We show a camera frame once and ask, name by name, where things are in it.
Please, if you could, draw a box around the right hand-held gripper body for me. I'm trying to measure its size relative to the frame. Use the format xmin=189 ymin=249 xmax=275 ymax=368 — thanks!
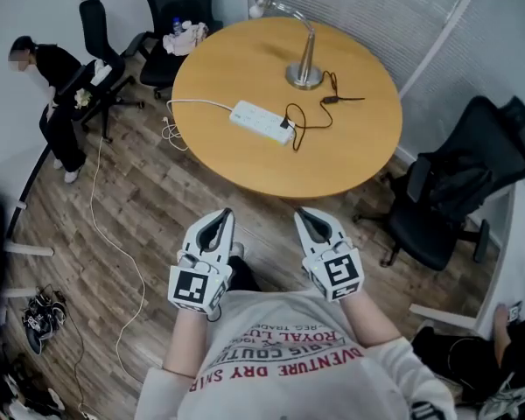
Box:
xmin=300 ymin=237 xmax=367 ymax=304

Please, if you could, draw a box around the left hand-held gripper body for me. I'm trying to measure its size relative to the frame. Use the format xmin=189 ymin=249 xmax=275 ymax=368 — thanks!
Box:
xmin=167 ymin=237 xmax=235 ymax=317

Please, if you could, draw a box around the black lamp cable with plug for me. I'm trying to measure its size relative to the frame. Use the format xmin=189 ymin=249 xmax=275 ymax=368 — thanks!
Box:
xmin=279 ymin=70 xmax=367 ymax=153

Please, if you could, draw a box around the white power strip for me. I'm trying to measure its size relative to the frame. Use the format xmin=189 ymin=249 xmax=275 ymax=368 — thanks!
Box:
xmin=228 ymin=100 xmax=297 ymax=147

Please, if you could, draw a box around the silver desk lamp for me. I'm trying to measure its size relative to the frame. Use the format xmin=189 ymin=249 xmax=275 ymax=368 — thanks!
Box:
xmin=248 ymin=0 xmax=325 ymax=91

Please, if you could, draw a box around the person's left forearm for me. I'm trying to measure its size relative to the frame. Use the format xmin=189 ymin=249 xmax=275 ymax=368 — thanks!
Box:
xmin=161 ymin=307 xmax=223 ymax=379

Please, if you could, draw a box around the another person's forearm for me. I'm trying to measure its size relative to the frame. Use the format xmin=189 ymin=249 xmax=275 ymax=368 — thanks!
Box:
xmin=492 ymin=302 xmax=515 ymax=369

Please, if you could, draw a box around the person's right forearm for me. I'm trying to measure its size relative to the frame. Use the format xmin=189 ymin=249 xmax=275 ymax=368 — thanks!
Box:
xmin=339 ymin=287 xmax=404 ymax=350

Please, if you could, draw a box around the person's black trouser leg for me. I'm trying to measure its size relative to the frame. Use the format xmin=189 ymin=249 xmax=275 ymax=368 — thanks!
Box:
xmin=225 ymin=255 xmax=263 ymax=293

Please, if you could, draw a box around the person's white printed sweatshirt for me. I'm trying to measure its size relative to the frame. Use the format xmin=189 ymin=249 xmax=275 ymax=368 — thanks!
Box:
xmin=133 ymin=289 xmax=459 ymax=420

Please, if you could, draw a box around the black mesh office chair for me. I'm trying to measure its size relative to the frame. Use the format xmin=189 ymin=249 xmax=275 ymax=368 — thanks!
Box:
xmin=352 ymin=94 xmax=525 ymax=273

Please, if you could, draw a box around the black bag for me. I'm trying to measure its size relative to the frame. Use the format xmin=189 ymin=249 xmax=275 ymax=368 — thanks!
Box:
xmin=411 ymin=324 xmax=515 ymax=404

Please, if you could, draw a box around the black and white shoes pile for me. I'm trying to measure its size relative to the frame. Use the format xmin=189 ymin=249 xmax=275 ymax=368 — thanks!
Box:
xmin=20 ymin=283 xmax=68 ymax=357

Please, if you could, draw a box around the small white flower bunch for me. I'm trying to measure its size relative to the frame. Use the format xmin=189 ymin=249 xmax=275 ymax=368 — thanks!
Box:
xmin=73 ymin=87 xmax=93 ymax=110

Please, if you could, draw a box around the white cabinet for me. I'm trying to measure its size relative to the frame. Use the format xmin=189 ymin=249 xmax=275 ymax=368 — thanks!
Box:
xmin=474 ymin=180 xmax=525 ymax=345

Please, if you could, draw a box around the pale pink cloth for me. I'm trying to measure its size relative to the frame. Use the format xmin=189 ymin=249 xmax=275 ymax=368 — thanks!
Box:
xmin=162 ymin=21 xmax=210 ymax=57

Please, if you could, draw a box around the white sneaker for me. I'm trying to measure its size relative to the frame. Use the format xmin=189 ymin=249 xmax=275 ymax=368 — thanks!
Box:
xmin=479 ymin=372 xmax=525 ymax=420

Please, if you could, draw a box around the black office chair with headrest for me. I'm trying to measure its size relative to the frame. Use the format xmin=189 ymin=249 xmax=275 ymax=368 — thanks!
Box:
xmin=52 ymin=0 xmax=146 ymax=144

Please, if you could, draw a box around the long white floor cable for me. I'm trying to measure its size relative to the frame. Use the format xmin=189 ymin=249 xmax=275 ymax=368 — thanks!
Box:
xmin=88 ymin=136 xmax=148 ymax=387

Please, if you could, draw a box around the white power strip cable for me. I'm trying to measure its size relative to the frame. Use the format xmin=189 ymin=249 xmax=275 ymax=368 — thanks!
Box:
xmin=160 ymin=98 xmax=234 ymax=152

